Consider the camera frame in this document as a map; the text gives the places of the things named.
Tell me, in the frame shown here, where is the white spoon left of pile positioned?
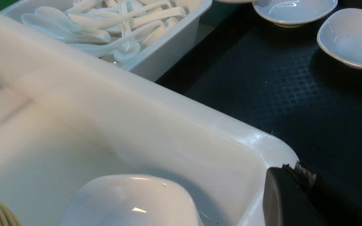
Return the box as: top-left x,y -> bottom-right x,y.
21,13 -> 112,44

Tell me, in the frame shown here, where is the white dish in tub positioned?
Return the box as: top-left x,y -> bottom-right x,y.
59,174 -> 203,226

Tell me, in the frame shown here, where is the white dish tray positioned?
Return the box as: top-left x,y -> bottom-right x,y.
252,0 -> 338,28
316,8 -> 362,70

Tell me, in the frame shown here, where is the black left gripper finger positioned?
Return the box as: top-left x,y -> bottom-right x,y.
263,162 -> 362,226

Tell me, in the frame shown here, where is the black serving tray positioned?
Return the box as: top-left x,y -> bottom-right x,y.
157,1 -> 362,194

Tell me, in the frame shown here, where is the white spoon bin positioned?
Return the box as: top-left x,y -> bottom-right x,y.
0,0 -> 212,82

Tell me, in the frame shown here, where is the large white plastic tub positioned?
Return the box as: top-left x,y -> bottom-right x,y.
0,14 -> 298,226

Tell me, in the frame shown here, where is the white spoon top of pile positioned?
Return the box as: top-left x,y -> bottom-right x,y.
68,20 -> 166,58

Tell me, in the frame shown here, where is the white spoon of pile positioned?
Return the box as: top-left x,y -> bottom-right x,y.
21,13 -> 112,44
68,20 -> 166,58

